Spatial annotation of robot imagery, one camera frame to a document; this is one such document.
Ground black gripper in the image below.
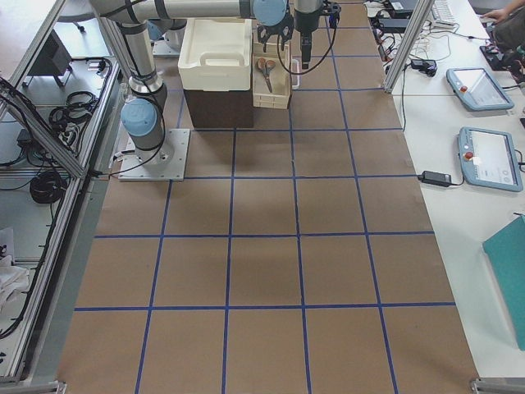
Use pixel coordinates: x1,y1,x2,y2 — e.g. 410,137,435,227
257,21,294,53
294,9,321,69

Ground orange handled grey scissors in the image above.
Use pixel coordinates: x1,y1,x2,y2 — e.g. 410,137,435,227
257,57,276,93

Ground light wooden drawer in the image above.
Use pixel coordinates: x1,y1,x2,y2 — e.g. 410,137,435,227
252,42,292,109

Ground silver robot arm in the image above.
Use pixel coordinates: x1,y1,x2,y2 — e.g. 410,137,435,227
294,0,322,70
91,1,293,164

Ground dark wooden drawer cabinet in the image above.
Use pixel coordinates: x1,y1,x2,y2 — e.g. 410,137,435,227
184,89,253,129

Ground person hand at desk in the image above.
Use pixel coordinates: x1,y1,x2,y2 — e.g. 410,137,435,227
482,8,509,23

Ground cream plastic tray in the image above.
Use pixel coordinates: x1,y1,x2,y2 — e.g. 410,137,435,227
178,18,252,92

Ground blue teach pendant far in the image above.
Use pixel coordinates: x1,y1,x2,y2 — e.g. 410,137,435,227
445,67,514,112

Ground blue teach pendant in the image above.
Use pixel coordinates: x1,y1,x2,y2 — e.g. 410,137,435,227
458,126,523,192
445,67,514,112

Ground black power adapter brick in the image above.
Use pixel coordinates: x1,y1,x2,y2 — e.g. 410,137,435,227
418,171,452,187

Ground blue teach pendant near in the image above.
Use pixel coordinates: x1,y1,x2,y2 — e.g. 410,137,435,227
458,126,523,192

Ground teal folder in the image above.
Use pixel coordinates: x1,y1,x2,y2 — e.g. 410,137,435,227
482,215,524,350

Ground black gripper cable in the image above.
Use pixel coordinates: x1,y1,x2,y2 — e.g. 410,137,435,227
276,3,341,76

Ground aluminium frame post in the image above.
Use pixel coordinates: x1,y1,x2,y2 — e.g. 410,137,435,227
384,0,434,94

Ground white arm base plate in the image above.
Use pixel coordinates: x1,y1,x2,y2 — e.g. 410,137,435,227
117,129,191,181

